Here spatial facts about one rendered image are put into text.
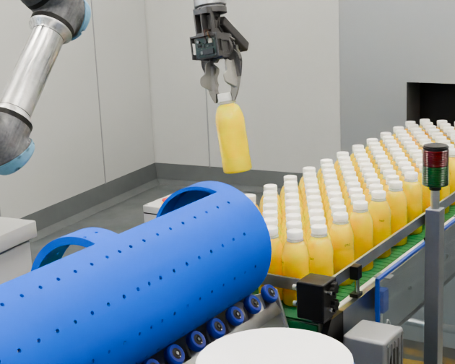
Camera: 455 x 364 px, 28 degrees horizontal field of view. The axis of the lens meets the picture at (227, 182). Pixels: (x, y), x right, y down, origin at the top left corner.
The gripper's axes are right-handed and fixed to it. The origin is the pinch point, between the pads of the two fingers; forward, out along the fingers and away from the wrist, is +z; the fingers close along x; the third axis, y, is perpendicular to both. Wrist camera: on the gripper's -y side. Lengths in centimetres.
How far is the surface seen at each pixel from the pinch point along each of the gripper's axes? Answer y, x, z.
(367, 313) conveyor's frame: -31, 16, 57
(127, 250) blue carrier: 47, 2, 29
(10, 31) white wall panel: -247, -287, -80
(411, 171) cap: -79, 15, 25
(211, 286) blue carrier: 27.2, 7.0, 39.3
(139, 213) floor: -339, -273, 46
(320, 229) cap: -17.3, 11.7, 33.8
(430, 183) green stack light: -33, 35, 26
